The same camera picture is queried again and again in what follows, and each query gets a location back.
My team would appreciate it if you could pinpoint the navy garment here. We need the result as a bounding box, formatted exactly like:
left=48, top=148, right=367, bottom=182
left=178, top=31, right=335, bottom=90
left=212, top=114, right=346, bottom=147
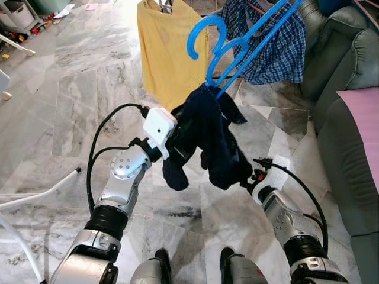
left=161, top=84, right=254, bottom=191

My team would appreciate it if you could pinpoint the blue plastic hanger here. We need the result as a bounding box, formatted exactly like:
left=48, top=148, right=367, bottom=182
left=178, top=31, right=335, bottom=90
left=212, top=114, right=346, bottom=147
left=187, top=0, right=306, bottom=100

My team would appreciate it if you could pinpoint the yellow shirt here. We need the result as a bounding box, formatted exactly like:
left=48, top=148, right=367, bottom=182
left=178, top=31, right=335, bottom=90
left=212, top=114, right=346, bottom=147
left=137, top=0, right=209, bottom=112

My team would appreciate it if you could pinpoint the robot right leg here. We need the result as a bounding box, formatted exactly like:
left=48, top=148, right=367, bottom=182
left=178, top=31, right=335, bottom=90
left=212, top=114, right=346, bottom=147
left=219, top=247, right=270, bottom=284

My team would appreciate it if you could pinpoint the robot leg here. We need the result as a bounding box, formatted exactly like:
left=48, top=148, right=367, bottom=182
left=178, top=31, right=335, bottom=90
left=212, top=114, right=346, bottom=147
left=129, top=248, right=172, bottom=284
left=219, top=247, right=270, bottom=284

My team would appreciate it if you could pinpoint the green leather sofa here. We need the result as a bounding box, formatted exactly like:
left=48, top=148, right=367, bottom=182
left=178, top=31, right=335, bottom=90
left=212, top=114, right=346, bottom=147
left=299, top=0, right=379, bottom=284

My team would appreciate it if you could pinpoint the pink cushion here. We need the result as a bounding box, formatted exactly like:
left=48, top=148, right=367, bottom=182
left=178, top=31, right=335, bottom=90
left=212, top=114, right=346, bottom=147
left=336, top=87, right=379, bottom=190

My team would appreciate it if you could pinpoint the robot left leg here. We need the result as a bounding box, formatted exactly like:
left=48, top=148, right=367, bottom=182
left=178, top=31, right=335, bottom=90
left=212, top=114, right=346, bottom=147
left=129, top=248, right=172, bottom=284

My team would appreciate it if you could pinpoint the blue plaid shirt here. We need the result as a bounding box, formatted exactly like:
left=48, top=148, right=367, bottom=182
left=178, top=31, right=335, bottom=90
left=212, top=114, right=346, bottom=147
left=221, top=0, right=307, bottom=85

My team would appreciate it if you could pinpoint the white crumpled paper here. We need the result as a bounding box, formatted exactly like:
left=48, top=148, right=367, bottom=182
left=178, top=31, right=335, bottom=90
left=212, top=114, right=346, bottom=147
left=54, top=3, right=75, bottom=17

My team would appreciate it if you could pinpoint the white plastic pole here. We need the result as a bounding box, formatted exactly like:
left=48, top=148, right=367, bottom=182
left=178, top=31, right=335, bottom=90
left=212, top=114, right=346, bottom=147
left=0, top=33, right=36, bottom=57

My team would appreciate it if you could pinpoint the white drawer cart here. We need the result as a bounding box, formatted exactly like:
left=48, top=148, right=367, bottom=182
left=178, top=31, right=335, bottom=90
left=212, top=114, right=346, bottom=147
left=0, top=0, right=43, bottom=33

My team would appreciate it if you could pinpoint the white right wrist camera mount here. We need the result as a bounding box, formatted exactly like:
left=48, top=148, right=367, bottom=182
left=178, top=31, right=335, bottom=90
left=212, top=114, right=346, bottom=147
left=261, top=156, right=292, bottom=190

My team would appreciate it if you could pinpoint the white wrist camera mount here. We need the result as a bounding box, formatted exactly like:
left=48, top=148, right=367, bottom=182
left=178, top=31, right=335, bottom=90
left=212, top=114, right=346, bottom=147
left=142, top=106, right=178, bottom=160
left=261, top=156, right=292, bottom=190

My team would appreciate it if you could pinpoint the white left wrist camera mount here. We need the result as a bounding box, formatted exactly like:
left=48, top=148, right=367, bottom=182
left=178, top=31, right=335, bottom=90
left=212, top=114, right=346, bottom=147
left=142, top=106, right=178, bottom=160

